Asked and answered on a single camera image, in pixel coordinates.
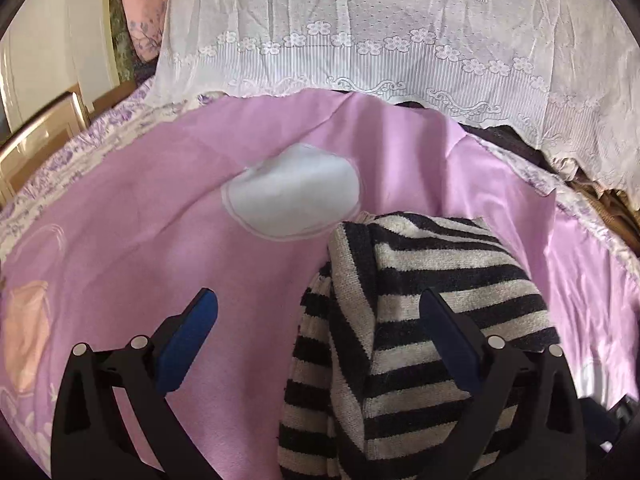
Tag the green patterned panel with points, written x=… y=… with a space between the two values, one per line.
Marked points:
x=120 y=55

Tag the white lace cloth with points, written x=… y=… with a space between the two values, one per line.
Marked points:
x=400 y=10

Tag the pink floral pillow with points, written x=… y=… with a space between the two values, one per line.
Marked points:
x=145 y=15

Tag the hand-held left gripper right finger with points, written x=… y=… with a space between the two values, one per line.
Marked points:
x=450 y=345

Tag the wooden furniture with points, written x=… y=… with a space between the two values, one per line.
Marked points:
x=45 y=130

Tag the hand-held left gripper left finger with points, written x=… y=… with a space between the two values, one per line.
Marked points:
x=186 y=340

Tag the pink printed blanket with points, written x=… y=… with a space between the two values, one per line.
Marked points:
x=150 y=210

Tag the purple floral bedsheet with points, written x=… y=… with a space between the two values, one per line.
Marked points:
x=50 y=165

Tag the dark cloth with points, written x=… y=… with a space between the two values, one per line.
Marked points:
x=500 y=140

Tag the black and white striped sweater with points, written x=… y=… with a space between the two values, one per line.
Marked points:
x=400 y=360

